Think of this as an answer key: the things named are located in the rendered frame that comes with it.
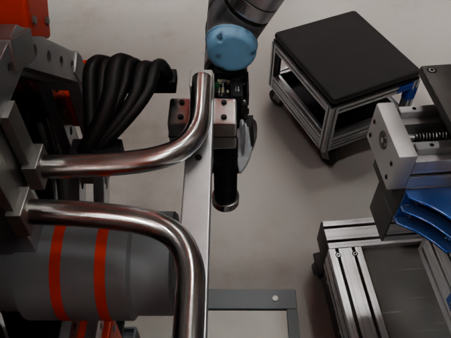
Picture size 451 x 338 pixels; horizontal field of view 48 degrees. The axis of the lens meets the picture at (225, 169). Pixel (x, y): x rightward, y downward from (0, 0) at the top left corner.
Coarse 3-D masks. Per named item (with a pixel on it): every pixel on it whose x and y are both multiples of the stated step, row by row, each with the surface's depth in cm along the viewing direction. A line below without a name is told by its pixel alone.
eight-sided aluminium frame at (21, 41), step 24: (0, 24) 50; (0, 48) 48; (24, 48) 51; (48, 48) 59; (0, 72) 47; (24, 72) 63; (48, 72) 59; (72, 72) 68; (0, 96) 47; (48, 96) 73; (72, 96) 73; (0, 120) 47; (72, 120) 82; (72, 192) 86; (96, 192) 86; (72, 336) 83; (96, 336) 81
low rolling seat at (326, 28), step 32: (288, 32) 181; (320, 32) 181; (352, 32) 181; (288, 64) 178; (320, 64) 169; (352, 64) 169; (384, 64) 169; (288, 96) 187; (320, 96) 165; (352, 96) 161; (384, 96) 168; (320, 128) 176; (352, 128) 176
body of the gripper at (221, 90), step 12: (216, 72) 79; (228, 72) 79; (240, 72) 79; (216, 84) 79; (228, 84) 80; (240, 84) 78; (216, 96) 78; (228, 96) 77; (240, 96) 76; (240, 108) 79
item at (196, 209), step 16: (208, 144) 59; (192, 160) 57; (208, 160) 57; (192, 176) 56; (208, 176) 56; (192, 192) 54; (208, 192) 54; (192, 208) 53; (208, 208) 53; (192, 224) 52; (208, 224) 52; (208, 240) 51; (208, 256) 50; (208, 272) 49; (208, 288) 49; (208, 304) 49
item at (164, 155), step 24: (192, 72) 63; (192, 96) 60; (192, 120) 57; (24, 144) 51; (168, 144) 54; (192, 144) 55; (24, 168) 52; (48, 168) 53; (72, 168) 53; (96, 168) 53; (120, 168) 53; (144, 168) 54
